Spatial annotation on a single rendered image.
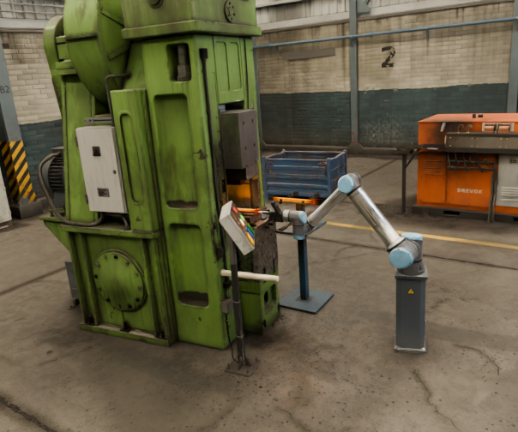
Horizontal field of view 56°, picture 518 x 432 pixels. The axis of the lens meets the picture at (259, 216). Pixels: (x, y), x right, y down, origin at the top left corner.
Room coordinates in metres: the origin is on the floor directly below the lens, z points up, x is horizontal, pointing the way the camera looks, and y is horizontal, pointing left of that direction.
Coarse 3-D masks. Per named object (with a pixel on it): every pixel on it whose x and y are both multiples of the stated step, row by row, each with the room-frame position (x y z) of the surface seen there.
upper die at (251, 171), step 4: (256, 164) 3.68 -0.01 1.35; (244, 168) 3.51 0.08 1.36; (248, 168) 3.54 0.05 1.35; (252, 168) 3.61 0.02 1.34; (256, 168) 3.68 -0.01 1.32; (228, 172) 3.57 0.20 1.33; (232, 172) 3.56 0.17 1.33; (236, 172) 3.54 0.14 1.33; (240, 172) 3.53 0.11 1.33; (244, 172) 3.51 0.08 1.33; (248, 172) 3.54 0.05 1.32; (252, 172) 3.60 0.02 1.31; (256, 172) 3.67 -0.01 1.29; (228, 176) 3.57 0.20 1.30; (232, 176) 3.56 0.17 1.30; (236, 176) 3.55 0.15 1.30; (240, 176) 3.53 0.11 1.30; (244, 176) 3.51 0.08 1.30; (248, 176) 3.54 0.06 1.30; (252, 176) 3.60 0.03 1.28
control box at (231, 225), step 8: (224, 208) 3.12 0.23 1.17; (232, 208) 3.07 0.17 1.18; (224, 216) 2.91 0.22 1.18; (232, 216) 2.93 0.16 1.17; (240, 216) 3.14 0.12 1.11; (224, 224) 2.89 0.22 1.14; (232, 224) 2.89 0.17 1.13; (240, 224) 2.98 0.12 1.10; (232, 232) 2.89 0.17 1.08; (240, 232) 2.89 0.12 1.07; (240, 240) 2.89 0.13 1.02; (248, 240) 2.89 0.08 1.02; (240, 248) 2.89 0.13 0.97; (248, 248) 2.89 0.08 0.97
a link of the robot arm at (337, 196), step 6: (360, 180) 3.28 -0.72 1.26; (336, 192) 3.40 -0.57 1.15; (330, 198) 3.43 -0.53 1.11; (336, 198) 3.40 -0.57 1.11; (342, 198) 3.40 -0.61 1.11; (324, 204) 3.46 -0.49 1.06; (330, 204) 3.43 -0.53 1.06; (336, 204) 3.42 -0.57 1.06; (318, 210) 3.49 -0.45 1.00; (324, 210) 3.45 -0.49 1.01; (330, 210) 3.45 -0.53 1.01; (312, 216) 3.51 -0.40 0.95; (318, 216) 3.48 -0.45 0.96; (324, 216) 3.48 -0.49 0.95; (306, 222) 3.54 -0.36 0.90; (312, 222) 3.51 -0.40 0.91; (318, 222) 3.52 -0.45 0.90; (312, 228) 3.54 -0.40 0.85
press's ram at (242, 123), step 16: (224, 112) 3.59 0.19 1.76; (240, 112) 3.50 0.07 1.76; (224, 128) 3.52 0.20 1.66; (240, 128) 3.48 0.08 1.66; (256, 128) 3.72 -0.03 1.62; (224, 144) 3.52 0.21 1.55; (240, 144) 3.46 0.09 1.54; (256, 144) 3.70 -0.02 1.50; (240, 160) 3.47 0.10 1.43; (256, 160) 3.69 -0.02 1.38
